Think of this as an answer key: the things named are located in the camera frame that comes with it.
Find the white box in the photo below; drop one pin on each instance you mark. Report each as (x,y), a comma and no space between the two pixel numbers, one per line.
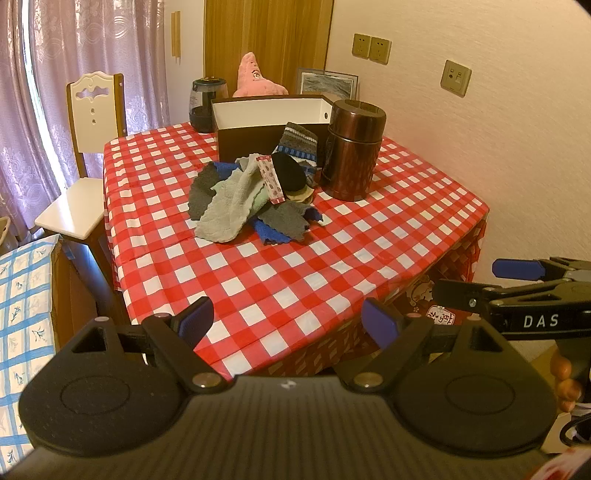
(556,436)

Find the framed picture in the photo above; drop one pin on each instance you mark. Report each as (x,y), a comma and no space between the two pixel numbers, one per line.
(323,83)

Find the pink star plush toy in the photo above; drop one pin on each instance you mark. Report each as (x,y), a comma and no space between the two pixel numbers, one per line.
(251,76)

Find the brown storage box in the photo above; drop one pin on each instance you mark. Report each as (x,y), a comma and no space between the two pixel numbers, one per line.
(258,113)

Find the dark grey cloth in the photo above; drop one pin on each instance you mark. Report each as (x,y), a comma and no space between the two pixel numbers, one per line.
(201,194)
(286,219)

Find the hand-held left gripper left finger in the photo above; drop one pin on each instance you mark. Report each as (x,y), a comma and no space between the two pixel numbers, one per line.
(198,323)

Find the red printed package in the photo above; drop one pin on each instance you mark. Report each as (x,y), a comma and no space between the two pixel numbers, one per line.
(572,468)

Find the white wooden chair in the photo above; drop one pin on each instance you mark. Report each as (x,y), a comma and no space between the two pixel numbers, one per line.
(92,120)

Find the purple curtain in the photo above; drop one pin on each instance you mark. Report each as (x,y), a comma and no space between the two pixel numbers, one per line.
(46,69)

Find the wooden door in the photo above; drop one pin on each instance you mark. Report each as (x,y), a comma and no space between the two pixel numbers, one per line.
(268,32)

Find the blue checked cloth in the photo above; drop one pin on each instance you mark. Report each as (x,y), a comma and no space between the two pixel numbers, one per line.
(23,323)

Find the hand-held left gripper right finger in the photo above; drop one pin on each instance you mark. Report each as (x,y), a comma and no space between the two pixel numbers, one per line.
(381,325)

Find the red printed table cover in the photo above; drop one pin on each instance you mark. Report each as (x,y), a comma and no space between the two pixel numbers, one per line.
(471,249)

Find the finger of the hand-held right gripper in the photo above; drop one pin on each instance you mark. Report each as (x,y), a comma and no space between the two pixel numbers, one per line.
(461,293)
(515,269)

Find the beige wall plate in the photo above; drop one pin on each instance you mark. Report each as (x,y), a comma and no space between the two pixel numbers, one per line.
(455,77)

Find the red checked tablecloth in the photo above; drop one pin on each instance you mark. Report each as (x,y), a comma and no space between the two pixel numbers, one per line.
(277,277)

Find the beige wall socket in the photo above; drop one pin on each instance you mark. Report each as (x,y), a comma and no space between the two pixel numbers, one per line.
(361,45)
(380,50)

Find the black sock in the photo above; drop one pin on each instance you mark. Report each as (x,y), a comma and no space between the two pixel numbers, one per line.
(288,173)

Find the dark glass jar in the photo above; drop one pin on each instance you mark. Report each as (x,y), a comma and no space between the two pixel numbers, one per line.
(203,106)

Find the red patterned packet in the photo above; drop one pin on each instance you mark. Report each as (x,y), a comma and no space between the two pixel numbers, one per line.
(270,180)

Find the striped knit sock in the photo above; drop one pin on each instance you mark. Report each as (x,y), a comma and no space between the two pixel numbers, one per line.
(300,138)

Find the wooden wall strip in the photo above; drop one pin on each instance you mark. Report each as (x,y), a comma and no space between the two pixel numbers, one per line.
(175,32)

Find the person's right hand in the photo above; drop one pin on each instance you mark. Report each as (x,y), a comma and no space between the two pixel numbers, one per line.
(565,376)

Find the brown metal canister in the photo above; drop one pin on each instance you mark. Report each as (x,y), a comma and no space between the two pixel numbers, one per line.
(351,152)

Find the light green towel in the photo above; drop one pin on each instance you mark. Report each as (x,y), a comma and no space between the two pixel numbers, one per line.
(226,207)

